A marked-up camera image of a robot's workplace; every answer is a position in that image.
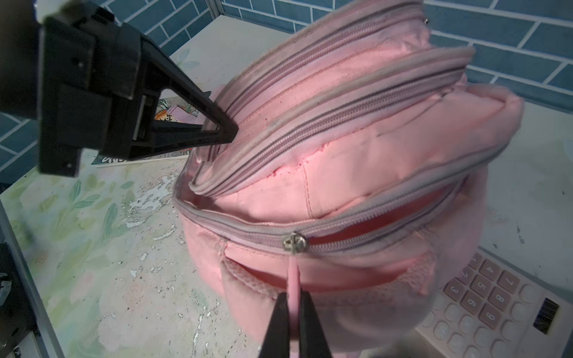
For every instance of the pink student backpack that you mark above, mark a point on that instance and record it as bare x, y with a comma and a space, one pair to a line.
358, 174

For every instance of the pink white calculator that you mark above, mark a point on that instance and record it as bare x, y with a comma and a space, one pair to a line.
491, 309

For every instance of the colourful comic book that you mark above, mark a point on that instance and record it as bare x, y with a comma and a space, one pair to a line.
173, 109

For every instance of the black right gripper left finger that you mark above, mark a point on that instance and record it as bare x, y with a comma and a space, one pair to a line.
276, 342

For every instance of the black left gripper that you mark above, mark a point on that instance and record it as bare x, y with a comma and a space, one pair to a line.
68, 65

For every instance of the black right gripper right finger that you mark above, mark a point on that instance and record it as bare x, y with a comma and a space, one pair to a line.
312, 340

